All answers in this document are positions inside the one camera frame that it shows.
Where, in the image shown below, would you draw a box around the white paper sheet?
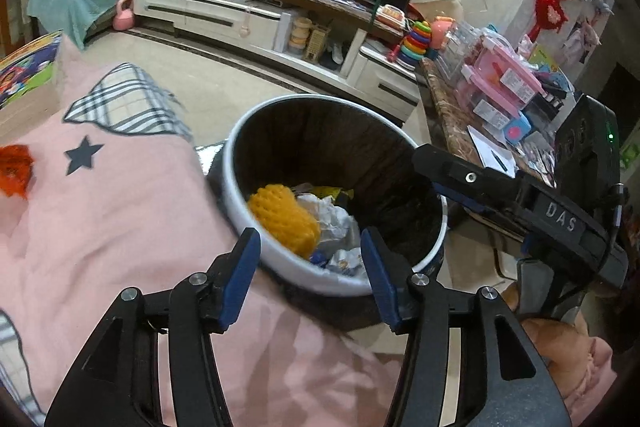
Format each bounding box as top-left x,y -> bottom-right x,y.
467,126 -> 519,178

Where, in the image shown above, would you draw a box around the yellow foam fruit net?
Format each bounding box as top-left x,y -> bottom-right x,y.
247,184 -> 322,259

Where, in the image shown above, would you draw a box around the yellow snack packet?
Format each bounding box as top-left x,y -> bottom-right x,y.
311,186 -> 355,204

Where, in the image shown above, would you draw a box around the clear plastic box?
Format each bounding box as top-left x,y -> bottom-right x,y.
434,20 -> 482,78

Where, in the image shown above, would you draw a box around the orange knitted object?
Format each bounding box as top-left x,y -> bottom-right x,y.
0,144 -> 37,200

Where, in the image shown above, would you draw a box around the pink plastic storage boxes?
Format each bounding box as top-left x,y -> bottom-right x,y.
459,33 -> 547,118

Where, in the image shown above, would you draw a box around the white television cabinet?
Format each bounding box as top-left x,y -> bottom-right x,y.
131,0 -> 422,124

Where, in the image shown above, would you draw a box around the white rimmed black trash bin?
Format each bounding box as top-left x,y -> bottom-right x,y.
205,94 -> 449,333

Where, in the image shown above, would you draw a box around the white tissue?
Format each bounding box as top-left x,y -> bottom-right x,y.
295,194 -> 362,249

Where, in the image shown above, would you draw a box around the yellow woven basket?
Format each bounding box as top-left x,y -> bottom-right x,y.
304,26 -> 332,64

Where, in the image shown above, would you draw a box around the white blue wrapper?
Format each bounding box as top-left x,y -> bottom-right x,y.
324,246 -> 370,279

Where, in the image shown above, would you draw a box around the person's right hand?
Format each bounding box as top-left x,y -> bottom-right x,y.
502,283 -> 597,389

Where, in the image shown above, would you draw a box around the stacked round bowls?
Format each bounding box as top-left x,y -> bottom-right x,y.
292,17 -> 314,56

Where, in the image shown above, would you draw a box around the person's right forearm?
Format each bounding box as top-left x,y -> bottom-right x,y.
550,332 -> 619,427

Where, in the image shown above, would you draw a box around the rainbow stacking ring toy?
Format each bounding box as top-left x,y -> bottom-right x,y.
399,20 -> 434,68

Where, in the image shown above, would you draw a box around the pink star blanket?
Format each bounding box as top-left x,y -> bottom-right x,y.
0,34 -> 416,427

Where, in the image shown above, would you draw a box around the marble side table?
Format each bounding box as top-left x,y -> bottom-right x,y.
417,56 -> 562,188

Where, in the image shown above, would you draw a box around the pink kettlebell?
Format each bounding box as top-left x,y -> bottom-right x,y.
112,0 -> 135,32

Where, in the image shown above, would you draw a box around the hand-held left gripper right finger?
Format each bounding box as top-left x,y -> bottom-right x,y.
360,227 -> 571,427

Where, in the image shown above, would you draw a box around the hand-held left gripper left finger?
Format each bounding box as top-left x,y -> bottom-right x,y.
45,228 -> 261,427

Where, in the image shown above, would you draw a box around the colourful puzzle box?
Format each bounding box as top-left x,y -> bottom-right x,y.
0,31 -> 64,108

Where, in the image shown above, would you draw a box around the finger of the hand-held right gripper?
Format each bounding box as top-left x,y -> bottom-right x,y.
474,208 -> 527,239
412,143 -> 535,215

